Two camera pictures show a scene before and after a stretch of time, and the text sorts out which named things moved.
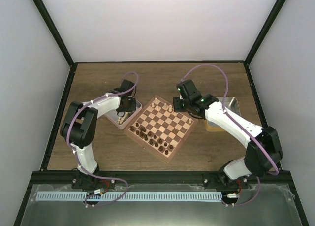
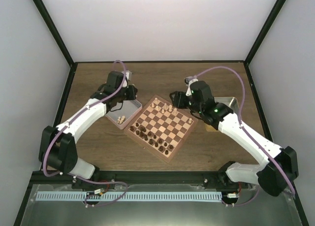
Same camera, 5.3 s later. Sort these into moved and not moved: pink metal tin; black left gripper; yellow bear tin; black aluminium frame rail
Moved: black left gripper
Not moved: pink metal tin; yellow bear tin; black aluminium frame rail
